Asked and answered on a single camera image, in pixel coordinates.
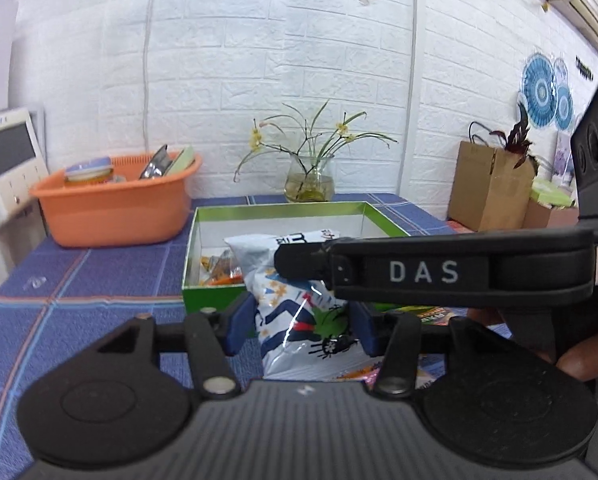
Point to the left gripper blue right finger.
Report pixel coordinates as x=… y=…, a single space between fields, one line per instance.
x=396 y=337

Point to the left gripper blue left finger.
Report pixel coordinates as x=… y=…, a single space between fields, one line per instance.
x=211 y=337

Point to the small clear brown snack packet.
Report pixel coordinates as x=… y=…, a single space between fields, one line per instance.
x=220 y=270

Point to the white blue snack bag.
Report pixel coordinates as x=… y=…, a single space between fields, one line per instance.
x=303 y=330

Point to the clear galette snack bag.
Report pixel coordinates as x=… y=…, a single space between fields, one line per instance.
x=429 y=315

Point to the green cardboard box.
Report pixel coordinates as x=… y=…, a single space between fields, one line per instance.
x=289 y=222

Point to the brown cardboard box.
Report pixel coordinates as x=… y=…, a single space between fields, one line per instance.
x=542 y=216

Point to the green flat box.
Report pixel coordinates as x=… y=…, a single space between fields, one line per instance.
x=549 y=194

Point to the brown paper bag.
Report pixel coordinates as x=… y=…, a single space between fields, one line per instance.
x=491 y=188

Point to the dark purple plant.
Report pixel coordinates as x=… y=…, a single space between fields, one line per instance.
x=515 y=142

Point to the orange plastic basin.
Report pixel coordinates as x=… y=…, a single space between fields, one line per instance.
x=131 y=212

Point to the glass vase with orchid plant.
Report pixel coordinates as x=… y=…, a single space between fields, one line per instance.
x=311 y=146

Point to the blue paper fan decoration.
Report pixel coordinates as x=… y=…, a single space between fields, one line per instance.
x=538 y=86

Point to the blue patterned tablecloth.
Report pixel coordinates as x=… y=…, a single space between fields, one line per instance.
x=60 y=300

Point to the white appliance with screen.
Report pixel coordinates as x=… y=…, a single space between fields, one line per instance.
x=21 y=166

